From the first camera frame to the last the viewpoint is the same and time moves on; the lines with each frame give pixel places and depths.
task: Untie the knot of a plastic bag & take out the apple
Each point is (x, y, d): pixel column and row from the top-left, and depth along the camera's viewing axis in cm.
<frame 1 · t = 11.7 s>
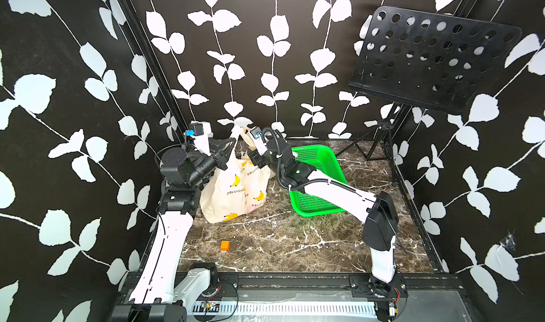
left hand: (235, 138, 64), fingers closed
right hand: (253, 139, 77), fingers open
yellow banana print plastic bag: (241, 188, 75), point 24 cm above the table
green perforated plastic basket: (322, 159, 111), point 3 cm above the table
small orange cube: (225, 245, 83), point 2 cm above the table

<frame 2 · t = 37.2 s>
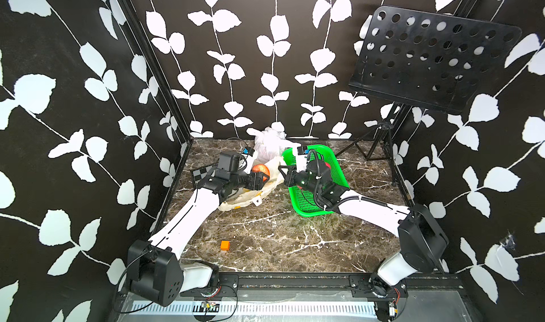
left hand: (261, 172, 81), fingers open
right hand: (276, 166, 79), fingers closed
yellow banana print plastic bag: (248, 198, 83), point 14 cm above the table
white knotted plastic bag: (270, 142, 109), point 10 cm above the table
the other named things where they were.

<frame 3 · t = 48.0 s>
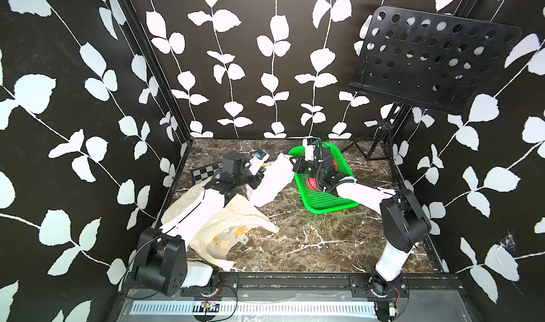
left hand: (263, 164, 84), fingers closed
right hand: (288, 155, 88), fingers closed
yellow banana print plastic bag: (218, 240, 83), point 3 cm above the table
green perforated plastic basket: (317, 201, 98), on the table
white knotted plastic bag: (277, 176, 91), point 14 cm above the table
the other named things where they were.

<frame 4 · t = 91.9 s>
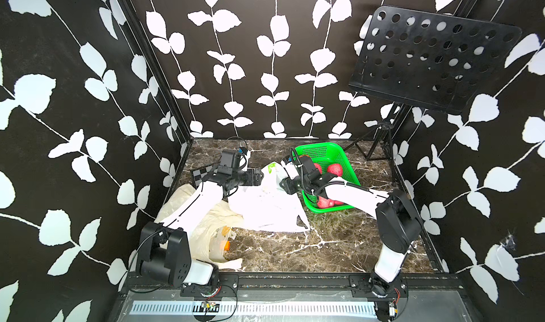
left hand: (256, 171, 86), fingers open
right hand: (282, 179, 89), fingers open
red apple: (323, 203, 90), point 7 cm above the table
